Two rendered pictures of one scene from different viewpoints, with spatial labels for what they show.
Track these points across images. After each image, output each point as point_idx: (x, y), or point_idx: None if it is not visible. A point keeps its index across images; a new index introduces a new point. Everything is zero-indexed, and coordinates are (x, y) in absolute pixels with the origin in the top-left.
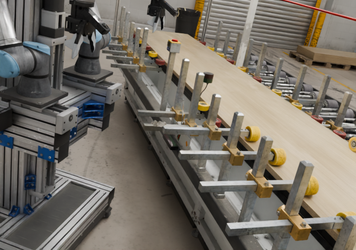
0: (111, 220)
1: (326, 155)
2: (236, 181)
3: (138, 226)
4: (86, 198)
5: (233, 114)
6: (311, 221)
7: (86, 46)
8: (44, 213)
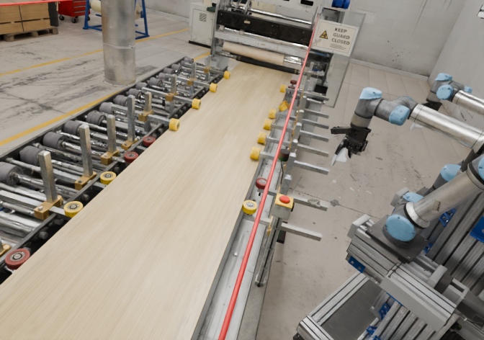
0: (292, 335)
1: (209, 134)
2: (310, 133)
3: (269, 315)
4: (331, 320)
5: (230, 184)
6: (292, 116)
7: None
8: (369, 314)
